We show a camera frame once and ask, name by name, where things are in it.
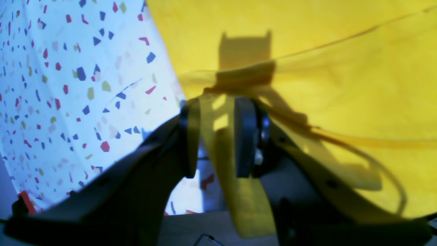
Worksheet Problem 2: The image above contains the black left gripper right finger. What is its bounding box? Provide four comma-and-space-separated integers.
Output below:
234, 97, 434, 246

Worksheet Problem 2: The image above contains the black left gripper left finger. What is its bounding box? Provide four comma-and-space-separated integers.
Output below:
4, 99, 200, 246

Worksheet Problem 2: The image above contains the yellow T-shirt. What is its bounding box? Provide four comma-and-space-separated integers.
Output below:
147, 0, 436, 238

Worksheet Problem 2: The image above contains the clear plastic box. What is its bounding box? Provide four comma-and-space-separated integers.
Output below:
193, 234, 224, 246

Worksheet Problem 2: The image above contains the red black clamp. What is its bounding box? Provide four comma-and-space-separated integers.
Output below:
17, 191, 37, 214

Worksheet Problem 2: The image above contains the white terrazzo pattern tablecloth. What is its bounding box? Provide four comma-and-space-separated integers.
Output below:
0, 0, 219, 216

